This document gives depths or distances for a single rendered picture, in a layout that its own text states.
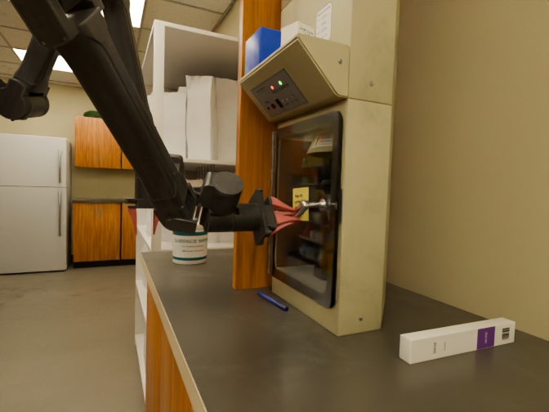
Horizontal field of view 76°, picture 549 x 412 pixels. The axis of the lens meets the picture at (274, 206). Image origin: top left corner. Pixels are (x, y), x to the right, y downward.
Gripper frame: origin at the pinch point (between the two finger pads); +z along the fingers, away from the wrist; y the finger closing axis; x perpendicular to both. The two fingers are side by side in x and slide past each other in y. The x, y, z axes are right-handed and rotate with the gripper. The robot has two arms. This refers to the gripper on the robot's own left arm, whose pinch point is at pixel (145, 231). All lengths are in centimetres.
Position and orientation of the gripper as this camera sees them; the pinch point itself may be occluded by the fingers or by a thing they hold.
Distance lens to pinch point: 103.2
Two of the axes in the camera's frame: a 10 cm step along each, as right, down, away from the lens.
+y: 9.1, 0.1, 4.2
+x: -4.2, -0.5, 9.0
